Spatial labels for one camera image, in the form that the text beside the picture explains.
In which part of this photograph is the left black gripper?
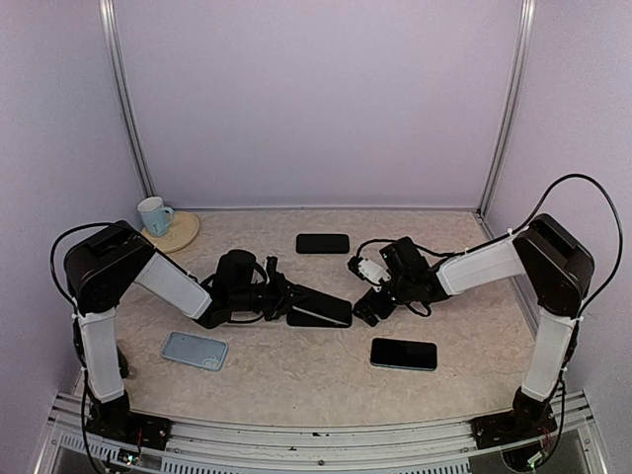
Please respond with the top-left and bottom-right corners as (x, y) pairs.
(232, 273), (312, 322)

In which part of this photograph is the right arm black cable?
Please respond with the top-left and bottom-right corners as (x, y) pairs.
(353, 172), (624, 322)

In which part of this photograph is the aluminium frame post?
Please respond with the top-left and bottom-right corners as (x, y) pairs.
(99, 0), (155, 198)
(477, 0), (536, 219)

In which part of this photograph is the right aluminium frame post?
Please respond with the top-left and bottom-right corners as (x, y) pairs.
(477, 0), (536, 219)

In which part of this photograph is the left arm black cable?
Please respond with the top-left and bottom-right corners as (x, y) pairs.
(47, 221), (124, 307)

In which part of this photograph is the black phone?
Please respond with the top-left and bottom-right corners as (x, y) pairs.
(369, 338), (437, 371)
(287, 285), (353, 323)

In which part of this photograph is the light blue mug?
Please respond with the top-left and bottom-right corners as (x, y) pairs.
(136, 197), (175, 237)

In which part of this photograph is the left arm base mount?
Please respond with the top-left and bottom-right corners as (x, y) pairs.
(86, 389), (173, 451)

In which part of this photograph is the beige round plate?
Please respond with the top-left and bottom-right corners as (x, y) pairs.
(141, 211), (200, 254)

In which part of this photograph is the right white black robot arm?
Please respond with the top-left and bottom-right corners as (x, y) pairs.
(348, 213), (594, 438)

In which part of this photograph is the front aluminium rail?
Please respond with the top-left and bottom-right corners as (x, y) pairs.
(34, 389), (608, 474)

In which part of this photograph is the left aluminium frame post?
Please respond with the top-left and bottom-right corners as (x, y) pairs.
(99, 0), (155, 198)

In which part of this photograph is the light blue phone case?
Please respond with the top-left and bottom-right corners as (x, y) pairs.
(160, 332), (229, 371)

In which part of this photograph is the black cylinder cup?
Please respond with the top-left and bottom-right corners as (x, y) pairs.
(117, 347), (129, 379)

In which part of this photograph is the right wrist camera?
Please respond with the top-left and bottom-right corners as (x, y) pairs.
(348, 256), (391, 287)

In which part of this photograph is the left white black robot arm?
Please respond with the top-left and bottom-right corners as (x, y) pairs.
(63, 220), (301, 439)

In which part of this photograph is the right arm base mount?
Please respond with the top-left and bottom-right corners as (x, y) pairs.
(471, 388), (558, 449)

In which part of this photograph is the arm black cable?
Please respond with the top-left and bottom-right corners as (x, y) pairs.
(353, 172), (624, 322)
(47, 221), (124, 307)

